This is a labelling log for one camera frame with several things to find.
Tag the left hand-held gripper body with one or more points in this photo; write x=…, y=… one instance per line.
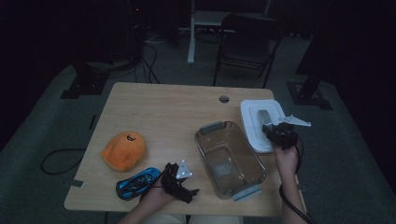
x=174, y=180

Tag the grey floor tape piece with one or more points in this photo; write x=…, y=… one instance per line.
x=77, y=183

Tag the dark computer tower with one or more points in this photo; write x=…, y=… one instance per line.
x=135, y=31

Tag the white desk frame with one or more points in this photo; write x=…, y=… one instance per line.
x=192, y=37

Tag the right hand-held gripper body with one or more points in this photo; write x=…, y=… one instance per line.
x=285, y=137

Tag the white container lid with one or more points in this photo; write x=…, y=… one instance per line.
x=252, y=124

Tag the blue toy car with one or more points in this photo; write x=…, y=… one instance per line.
x=137, y=185

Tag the orange plush toy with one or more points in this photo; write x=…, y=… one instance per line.
x=124, y=152

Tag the small black floor bar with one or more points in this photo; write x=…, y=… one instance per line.
x=92, y=122

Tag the clear plastic container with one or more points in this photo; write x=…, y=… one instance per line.
x=230, y=161

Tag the black stand with base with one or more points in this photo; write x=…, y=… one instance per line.
x=306, y=93
x=84, y=85

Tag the black folding chair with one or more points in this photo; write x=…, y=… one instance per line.
x=249, y=40

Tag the person's left hand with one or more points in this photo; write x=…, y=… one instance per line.
x=158, y=197

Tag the person's right hand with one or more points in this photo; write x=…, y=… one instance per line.
x=286, y=163

